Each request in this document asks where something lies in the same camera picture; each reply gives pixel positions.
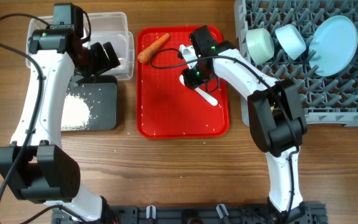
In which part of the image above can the white plastic spoon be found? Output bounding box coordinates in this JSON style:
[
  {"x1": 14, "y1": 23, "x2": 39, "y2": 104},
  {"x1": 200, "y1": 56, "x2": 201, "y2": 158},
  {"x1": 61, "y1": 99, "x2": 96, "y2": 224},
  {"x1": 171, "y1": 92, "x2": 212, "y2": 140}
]
[{"x1": 179, "y1": 75, "x2": 218, "y2": 106}]

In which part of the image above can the pale green bowl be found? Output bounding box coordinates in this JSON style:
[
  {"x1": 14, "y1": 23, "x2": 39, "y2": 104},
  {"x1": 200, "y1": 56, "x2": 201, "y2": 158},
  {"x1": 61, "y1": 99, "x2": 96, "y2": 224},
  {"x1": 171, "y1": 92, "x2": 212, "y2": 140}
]
[{"x1": 246, "y1": 28, "x2": 275, "y2": 65}]

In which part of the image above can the light blue bowl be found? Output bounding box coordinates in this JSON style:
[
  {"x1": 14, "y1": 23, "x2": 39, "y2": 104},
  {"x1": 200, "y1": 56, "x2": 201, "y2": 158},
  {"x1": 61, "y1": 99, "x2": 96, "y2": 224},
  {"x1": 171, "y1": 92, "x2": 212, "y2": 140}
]
[{"x1": 275, "y1": 24, "x2": 306, "y2": 60}]

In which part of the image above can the light blue plate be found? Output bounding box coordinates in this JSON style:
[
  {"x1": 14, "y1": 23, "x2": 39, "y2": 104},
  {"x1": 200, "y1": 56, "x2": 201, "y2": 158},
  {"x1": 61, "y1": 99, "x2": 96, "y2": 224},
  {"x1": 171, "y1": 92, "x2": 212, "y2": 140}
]
[{"x1": 308, "y1": 16, "x2": 358, "y2": 77}]

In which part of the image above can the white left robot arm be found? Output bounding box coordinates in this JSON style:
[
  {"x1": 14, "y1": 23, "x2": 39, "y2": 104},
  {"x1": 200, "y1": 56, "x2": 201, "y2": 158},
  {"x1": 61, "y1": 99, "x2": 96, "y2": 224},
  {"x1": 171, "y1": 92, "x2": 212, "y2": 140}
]
[{"x1": 0, "y1": 3, "x2": 120, "y2": 223}]

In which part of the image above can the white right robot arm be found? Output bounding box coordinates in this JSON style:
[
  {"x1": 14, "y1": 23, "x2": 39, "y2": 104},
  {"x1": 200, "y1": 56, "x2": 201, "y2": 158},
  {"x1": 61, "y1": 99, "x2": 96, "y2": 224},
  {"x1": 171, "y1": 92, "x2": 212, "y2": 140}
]
[{"x1": 177, "y1": 26, "x2": 307, "y2": 223}]

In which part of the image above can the grey dishwasher rack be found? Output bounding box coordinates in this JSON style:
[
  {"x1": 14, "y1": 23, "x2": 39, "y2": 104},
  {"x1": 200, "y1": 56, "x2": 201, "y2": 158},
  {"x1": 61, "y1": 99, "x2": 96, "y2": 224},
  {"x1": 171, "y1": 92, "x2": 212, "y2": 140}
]
[{"x1": 234, "y1": 0, "x2": 358, "y2": 127}]

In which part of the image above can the clear plastic bin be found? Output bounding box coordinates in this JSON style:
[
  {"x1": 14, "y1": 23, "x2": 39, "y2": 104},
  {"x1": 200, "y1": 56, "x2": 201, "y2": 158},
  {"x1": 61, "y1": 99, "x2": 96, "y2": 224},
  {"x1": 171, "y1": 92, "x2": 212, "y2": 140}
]
[{"x1": 27, "y1": 4, "x2": 134, "y2": 81}]

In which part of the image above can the black plastic tray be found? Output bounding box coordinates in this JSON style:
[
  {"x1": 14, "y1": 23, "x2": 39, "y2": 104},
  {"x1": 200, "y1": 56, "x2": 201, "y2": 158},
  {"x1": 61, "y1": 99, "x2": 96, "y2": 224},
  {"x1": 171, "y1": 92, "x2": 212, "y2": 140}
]
[{"x1": 66, "y1": 75, "x2": 118, "y2": 131}]

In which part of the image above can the orange carrot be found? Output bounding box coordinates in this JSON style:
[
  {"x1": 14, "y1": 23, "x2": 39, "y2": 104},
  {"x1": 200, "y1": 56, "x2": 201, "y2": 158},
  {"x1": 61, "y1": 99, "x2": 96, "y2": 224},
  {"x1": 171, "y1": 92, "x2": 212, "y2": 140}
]
[{"x1": 137, "y1": 33, "x2": 170, "y2": 64}]

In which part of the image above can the red plastic tray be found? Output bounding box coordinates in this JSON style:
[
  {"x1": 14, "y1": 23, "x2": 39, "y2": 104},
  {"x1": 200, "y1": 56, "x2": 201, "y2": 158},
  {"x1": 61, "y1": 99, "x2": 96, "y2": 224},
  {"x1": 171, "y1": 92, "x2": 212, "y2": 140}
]
[{"x1": 136, "y1": 26, "x2": 230, "y2": 139}]

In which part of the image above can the pile of white rice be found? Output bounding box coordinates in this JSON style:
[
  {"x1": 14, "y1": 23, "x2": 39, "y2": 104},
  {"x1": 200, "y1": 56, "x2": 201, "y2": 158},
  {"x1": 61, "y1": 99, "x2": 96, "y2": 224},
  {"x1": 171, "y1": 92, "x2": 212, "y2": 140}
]
[{"x1": 61, "y1": 95, "x2": 90, "y2": 131}]

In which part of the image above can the black mounting rail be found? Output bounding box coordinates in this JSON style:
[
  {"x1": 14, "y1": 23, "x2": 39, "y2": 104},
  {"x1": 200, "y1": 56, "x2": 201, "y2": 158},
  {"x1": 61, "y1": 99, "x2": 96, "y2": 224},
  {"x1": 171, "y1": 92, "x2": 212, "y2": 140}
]
[{"x1": 51, "y1": 203, "x2": 328, "y2": 224}]

